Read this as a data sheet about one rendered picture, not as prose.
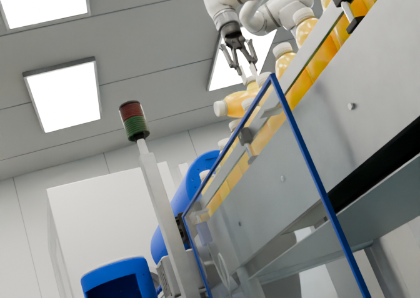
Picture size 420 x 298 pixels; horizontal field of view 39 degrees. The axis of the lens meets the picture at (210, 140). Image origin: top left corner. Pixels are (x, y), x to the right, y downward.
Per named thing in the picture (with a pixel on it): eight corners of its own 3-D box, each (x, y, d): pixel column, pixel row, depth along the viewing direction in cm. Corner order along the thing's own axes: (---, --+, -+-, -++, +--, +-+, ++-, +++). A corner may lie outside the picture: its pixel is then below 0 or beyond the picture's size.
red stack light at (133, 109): (143, 123, 168) (139, 111, 169) (146, 113, 163) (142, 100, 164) (121, 127, 166) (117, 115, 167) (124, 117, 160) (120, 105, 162)
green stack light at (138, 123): (148, 139, 166) (143, 124, 168) (152, 129, 161) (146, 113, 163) (126, 144, 164) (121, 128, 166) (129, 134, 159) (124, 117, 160)
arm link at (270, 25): (237, 16, 271) (261, -1, 266) (248, 22, 288) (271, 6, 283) (250, 40, 269) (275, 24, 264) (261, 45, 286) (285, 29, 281)
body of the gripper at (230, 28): (237, 32, 224) (245, 52, 221) (216, 35, 221) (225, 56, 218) (242, 20, 218) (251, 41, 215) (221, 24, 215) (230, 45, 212)
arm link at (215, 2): (206, 17, 218) (236, -1, 214) (192, -16, 224) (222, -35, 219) (218, 27, 228) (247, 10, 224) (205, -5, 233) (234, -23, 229)
